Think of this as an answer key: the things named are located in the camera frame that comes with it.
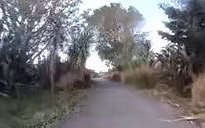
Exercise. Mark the tall green tree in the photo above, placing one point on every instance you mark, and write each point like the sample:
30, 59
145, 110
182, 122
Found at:
118, 36

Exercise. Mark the grass verge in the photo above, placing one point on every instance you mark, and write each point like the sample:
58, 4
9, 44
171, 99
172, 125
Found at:
30, 111

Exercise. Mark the row of trees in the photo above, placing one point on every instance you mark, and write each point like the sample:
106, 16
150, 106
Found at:
33, 50

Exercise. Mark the fallen pale branch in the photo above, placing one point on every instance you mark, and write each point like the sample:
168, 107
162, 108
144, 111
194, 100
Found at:
181, 118

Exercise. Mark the dry yellow grass bush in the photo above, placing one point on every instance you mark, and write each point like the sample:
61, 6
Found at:
141, 77

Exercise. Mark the dark trees and flax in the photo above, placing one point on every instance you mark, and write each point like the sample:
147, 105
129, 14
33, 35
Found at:
190, 43

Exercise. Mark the grey asphalt path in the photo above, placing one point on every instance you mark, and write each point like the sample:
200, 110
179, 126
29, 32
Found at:
113, 106

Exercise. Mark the dry leaf-strewn verge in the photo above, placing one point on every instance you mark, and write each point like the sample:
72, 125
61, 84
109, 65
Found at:
176, 103

